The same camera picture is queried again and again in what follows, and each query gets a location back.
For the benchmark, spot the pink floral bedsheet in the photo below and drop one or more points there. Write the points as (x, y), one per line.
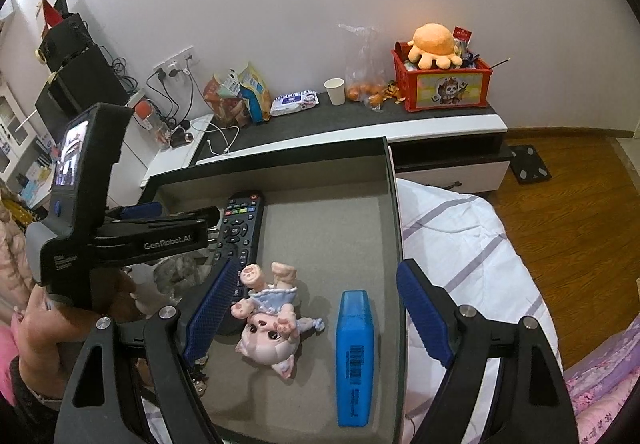
(605, 374)

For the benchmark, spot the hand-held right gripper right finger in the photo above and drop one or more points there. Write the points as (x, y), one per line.
(425, 311)

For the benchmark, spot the white paper cup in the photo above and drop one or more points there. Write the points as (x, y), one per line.
(335, 91)

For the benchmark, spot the black bathroom scale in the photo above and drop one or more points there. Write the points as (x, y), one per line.
(531, 165)

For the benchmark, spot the dark-rimmed pink cardboard box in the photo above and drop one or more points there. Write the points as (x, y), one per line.
(325, 234)

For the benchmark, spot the clear plastic bag of oranges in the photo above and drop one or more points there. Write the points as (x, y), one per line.
(362, 64)

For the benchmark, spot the wet wipes pack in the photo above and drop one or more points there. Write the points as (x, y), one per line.
(295, 104)

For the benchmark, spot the beige padded jacket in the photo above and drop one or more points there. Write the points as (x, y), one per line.
(12, 264)

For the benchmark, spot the black remote control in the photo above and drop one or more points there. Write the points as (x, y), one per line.
(240, 229)

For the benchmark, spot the blue highlighter marker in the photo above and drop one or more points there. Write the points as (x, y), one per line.
(354, 359)

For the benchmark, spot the small dark gadget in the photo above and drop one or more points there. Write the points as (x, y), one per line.
(181, 136)

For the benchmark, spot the yellow blue snack bag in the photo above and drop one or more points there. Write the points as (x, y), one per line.
(255, 94)

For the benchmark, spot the small black speaker box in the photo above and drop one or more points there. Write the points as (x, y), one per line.
(65, 39)

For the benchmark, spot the red storage crate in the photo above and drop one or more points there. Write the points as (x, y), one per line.
(445, 89)

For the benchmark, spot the white wall outlet strip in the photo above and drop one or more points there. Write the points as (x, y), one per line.
(175, 60)

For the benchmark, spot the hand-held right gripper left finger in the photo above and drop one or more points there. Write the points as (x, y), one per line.
(210, 309)

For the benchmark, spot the person's left hand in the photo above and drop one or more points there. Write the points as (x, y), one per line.
(55, 329)

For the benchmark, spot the bottle with orange cap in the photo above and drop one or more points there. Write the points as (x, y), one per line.
(145, 110)

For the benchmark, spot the white cabinet with dark top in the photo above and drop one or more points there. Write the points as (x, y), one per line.
(350, 124)

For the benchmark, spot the pink pig doll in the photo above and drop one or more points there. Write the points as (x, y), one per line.
(265, 329)

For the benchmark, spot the person's left forearm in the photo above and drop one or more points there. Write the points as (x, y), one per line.
(30, 384)

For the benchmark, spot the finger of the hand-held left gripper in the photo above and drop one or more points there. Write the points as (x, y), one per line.
(137, 210)
(195, 216)

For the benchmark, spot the red paper packet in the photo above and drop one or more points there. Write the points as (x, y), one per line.
(462, 36)

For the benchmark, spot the white striped quilt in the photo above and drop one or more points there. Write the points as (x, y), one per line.
(465, 249)

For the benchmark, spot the orange-red snack bag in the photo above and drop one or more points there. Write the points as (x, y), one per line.
(220, 99)

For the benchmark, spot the orange octopus plush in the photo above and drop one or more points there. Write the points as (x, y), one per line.
(432, 46)

